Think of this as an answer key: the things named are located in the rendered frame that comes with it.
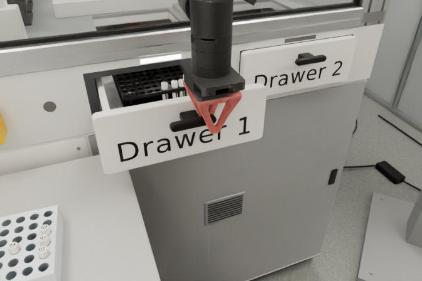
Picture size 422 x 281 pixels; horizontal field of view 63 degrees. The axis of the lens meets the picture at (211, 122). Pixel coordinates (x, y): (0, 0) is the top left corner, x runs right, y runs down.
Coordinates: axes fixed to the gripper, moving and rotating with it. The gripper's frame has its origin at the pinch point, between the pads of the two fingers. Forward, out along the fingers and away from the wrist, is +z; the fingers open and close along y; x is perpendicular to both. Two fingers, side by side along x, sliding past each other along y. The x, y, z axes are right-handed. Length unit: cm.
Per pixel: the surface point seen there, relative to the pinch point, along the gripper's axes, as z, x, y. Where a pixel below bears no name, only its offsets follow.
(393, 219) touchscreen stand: 85, -93, 24
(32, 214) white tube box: 10.2, 28.6, 0.4
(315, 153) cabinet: 31, -39, 19
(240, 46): -4.2, -13.9, 19.1
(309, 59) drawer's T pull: -1.5, -27.6, 13.8
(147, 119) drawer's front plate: -1.1, 9.5, 2.8
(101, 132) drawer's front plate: -0.4, 16.6, 2.8
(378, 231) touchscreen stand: 86, -84, 22
